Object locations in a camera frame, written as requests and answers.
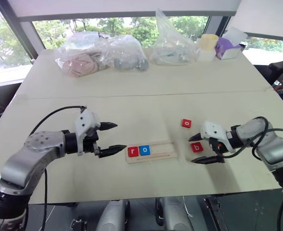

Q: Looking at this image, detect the purple and white box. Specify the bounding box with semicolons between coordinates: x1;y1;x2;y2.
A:
214;27;246;61

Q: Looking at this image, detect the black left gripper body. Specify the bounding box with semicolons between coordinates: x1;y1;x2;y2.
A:
83;131;101;155

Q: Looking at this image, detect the red letter r block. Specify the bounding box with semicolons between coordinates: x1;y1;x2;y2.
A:
127;147;140;158

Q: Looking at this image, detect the clear bag with pink plush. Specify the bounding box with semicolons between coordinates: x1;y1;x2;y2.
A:
54;32;113;78

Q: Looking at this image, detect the blue letter o block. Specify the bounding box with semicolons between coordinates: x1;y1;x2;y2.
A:
139;145;152;156

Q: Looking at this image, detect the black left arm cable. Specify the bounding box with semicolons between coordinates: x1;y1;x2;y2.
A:
28;105;88;231

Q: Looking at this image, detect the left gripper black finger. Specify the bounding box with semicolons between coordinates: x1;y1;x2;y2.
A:
100;121;118;132
98;144;127;159

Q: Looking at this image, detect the grey rounded robot leg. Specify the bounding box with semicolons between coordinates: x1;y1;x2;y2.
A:
159;196;194;231
100;199;129;231

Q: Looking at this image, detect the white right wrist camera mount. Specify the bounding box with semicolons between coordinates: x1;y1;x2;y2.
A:
200;121;235;154

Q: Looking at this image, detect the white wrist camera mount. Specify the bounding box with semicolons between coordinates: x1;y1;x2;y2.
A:
200;121;235;154
74;109;101;156

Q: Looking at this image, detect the yellow and white cup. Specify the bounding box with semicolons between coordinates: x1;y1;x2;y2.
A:
197;33;220;62

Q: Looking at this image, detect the clear bag with grey item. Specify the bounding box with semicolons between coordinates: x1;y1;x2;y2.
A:
95;34;150;73

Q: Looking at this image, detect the red letter b block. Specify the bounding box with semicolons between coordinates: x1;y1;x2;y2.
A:
190;142;204;154

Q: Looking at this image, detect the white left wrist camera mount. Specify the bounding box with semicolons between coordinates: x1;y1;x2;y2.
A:
74;109;101;156

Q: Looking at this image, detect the black table frame strut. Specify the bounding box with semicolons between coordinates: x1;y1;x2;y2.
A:
203;196;230;231

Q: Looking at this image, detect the wooden letter tray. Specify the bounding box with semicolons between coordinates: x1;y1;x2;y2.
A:
125;140;179;165

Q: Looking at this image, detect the clear bag with small items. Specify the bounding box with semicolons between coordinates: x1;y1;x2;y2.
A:
149;9;199;66

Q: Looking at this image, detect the dark window frame post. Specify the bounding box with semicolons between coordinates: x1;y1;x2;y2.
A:
0;0;40;64

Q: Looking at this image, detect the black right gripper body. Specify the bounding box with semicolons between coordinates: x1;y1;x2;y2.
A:
209;137;229;157

